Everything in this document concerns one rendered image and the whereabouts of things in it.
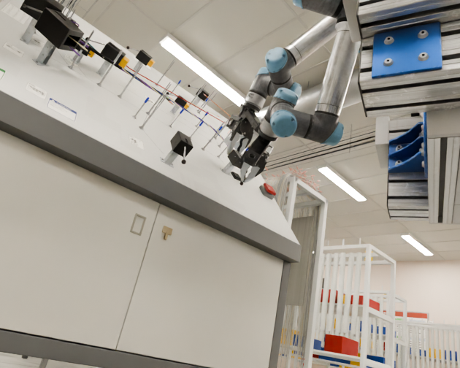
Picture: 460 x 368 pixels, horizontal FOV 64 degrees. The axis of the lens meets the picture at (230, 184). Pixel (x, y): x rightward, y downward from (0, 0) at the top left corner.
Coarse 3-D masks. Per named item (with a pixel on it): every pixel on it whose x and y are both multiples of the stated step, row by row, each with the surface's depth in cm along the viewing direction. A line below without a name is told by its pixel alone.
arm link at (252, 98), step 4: (248, 92) 144; (252, 92) 142; (248, 96) 143; (252, 96) 142; (256, 96) 141; (260, 96) 142; (248, 100) 142; (252, 100) 142; (256, 100) 142; (260, 100) 142; (264, 100) 144; (256, 104) 142; (260, 104) 143; (260, 108) 144
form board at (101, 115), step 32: (0, 32) 103; (96, 32) 167; (0, 64) 90; (32, 64) 102; (64, 64) 116; (96, 64) 136; (128, 64) 163; (32, 96) 89; (64, 96) 100; (96, 96) 115; (128, 96) 133; (192, 96) 200; (96, 128) 99; (128, 128) 113; (160, 128) 132; (192, 128) 158; (224, 128) 196; (160, 160) 112; (192, 160) 130; (224, 160) 154; (224, 192) 127; (256, 192) 152
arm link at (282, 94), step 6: (282, 90) 116; (288, 90) 119; (276, 96) 117; (282, 96) 115; (288, 96) 115; (294, 96) 116; (276, 102) 115; (288, 102) 115; (294, 102) 117; (270, 108) 118
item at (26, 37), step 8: (24, 0) 102; (32, 0) 102; (40, 0) 103; (48, 0) 104; (24, 8) 103; (40, 8) 104; (56, 8) 105; (32, 16) 104; (32, 24) 108; (32, 32) 109; (24, 40) 108
